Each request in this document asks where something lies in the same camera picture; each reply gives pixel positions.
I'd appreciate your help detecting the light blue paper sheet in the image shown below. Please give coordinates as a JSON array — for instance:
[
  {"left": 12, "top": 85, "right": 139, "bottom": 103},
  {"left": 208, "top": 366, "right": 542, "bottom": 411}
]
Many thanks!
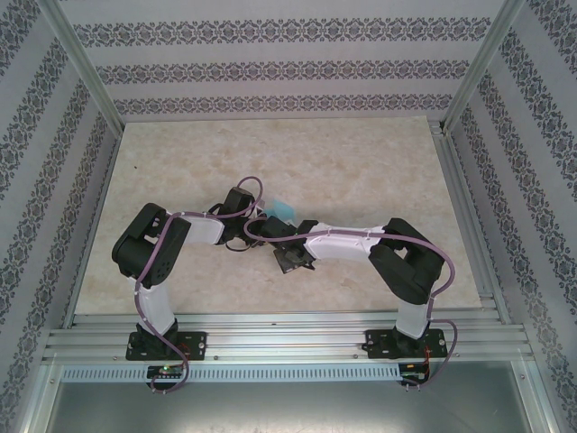
[{"left": 263, "top": 198, "right": 298, "bottom": 223}]

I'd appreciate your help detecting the black base plate left arm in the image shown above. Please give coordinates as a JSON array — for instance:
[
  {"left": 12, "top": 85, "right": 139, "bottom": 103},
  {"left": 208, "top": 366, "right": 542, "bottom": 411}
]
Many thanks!
[{"left": 125, "top": 330, "right": 208, "bottom": 362}]

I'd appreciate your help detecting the black base plate right arm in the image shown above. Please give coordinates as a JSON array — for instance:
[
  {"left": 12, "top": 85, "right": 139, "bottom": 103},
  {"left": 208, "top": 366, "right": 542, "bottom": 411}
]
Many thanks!
[{"left": 364, "top": 327, "right": 448, "bottom": 360}]

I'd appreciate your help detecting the grey sheet metal tray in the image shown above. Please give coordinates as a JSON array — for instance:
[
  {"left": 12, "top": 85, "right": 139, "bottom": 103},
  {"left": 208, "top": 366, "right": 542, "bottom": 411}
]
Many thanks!
[{"left": 17, "top": 360, "right": 563, "bottom": 433}]

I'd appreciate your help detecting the aluminium cross beam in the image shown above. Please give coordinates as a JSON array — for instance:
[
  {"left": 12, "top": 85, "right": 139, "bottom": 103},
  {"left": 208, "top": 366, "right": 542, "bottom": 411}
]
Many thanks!
[{"left": 42, "top": 313, "right": 536, "bottom": 364}]

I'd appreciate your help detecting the circuit board with green light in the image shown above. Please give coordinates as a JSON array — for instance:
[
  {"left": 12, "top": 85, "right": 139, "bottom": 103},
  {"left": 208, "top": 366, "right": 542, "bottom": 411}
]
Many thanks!
[{"left": 146, "top": 364, "right": 188, "bottom": 380}]

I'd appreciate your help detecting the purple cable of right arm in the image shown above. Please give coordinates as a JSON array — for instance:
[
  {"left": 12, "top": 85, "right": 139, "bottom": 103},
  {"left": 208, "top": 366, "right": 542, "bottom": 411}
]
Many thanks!
[{"left": 243, "top": 218, "right": 461, "bottom": 392}]

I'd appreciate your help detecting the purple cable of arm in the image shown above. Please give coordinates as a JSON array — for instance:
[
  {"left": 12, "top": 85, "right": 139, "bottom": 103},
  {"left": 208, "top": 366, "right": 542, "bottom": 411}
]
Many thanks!
[
  {"left": 243, "top": 218, "right": 461, "bottom": 392},
  {"left": 133, "top": 176, "right": 267, "bottom": 397}
]

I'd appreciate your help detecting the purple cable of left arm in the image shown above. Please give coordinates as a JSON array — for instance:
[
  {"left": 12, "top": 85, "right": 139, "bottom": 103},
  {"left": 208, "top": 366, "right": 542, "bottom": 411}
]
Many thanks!
[{"left": 133, "top": 176, "right": 267, "bottom": 397}]

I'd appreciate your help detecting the slotted grey cable duct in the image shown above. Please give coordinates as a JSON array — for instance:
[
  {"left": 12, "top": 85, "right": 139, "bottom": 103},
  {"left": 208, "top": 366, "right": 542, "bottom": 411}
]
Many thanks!
[{"left": 60, "top": 364, "right": 402, "bottom": 383}]

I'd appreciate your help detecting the aluminium frame post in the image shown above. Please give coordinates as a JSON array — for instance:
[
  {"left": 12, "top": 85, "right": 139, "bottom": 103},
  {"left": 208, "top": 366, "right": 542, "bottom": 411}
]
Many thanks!
[
  {"left": 441, "top": 0, "right": 528, "bottom": 134},
  {"left": 38, "top": 0, "right": 126, "bottom": 134}
]

